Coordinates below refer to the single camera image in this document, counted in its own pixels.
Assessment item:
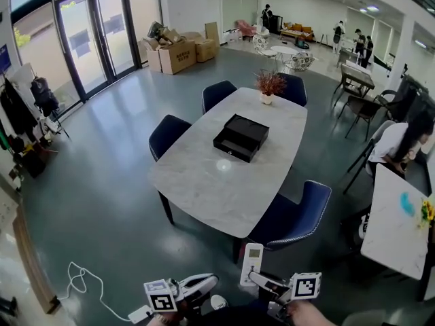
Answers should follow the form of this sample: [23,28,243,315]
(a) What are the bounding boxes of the dark blue dining chair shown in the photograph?
[147,114,193,163]
[249,179,332,251]
[276,72,309,108]
[201,79,239,115]

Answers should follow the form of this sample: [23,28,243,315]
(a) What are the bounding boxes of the red potted plant white pot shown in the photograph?
[252,69,288,106]

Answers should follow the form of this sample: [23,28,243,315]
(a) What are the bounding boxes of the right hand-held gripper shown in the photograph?
[247,270,323,322]

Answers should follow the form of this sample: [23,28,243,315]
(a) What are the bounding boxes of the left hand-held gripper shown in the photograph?
[143,273,220,314]

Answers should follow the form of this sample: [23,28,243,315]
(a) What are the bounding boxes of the black metal chair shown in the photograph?
[337,94,382,143]
[373,89,419,122]

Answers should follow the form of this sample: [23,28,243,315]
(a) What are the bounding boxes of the long wooden board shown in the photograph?
[12,203,63,316]

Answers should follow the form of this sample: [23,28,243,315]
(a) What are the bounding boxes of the pink armchair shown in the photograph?
[235,19,258,41]

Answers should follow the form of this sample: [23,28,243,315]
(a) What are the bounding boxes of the sunflower bouquet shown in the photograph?
[419,196,435,231]

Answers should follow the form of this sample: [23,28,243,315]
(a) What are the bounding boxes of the pile of cardboard boxes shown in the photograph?
[140,20,222,76]

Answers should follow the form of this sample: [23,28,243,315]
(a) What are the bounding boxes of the black box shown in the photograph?
[212,113,271,164]

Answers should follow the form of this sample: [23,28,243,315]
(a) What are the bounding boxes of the white power cable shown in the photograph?
[57,261,134,323]

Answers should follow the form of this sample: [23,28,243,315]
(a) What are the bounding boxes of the person's left shoe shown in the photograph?
[209,293,229,312]

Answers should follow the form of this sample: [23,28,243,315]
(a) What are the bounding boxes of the white patterned round chair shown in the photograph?
[251,33,277,58]
[284,50,316,75]

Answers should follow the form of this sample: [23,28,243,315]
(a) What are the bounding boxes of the orange sofa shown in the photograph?
[279,21,315,43]

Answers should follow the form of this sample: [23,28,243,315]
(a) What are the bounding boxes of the person's right forearm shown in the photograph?
[288,300,345,326]

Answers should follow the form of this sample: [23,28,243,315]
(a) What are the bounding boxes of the white round table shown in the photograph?
[269,45,300,73]

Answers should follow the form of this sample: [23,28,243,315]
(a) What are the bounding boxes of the grey chair black legs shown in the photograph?
[342,120,397,196]

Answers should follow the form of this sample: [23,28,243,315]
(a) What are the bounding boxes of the black backpack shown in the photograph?
[29,76,60,117]

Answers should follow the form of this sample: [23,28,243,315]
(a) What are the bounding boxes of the blue wall poster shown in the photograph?
[0,43,12,75]

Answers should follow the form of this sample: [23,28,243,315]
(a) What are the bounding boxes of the blue curved object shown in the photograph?
[400,191,417,215]

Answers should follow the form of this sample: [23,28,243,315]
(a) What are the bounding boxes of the wooden square table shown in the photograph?
[339,62,377,98]

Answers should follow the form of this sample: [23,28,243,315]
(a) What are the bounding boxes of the black-framed glass doors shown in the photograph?
[10,0,164,105]

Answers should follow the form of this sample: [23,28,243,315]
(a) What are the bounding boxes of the white marble side table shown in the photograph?
[360,162,435,282]

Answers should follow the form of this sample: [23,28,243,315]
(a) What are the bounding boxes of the clothes rack with clothes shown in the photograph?
[0,75,69,180]

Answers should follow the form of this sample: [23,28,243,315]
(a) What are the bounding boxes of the white remote control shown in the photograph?
[239,242,265,287]

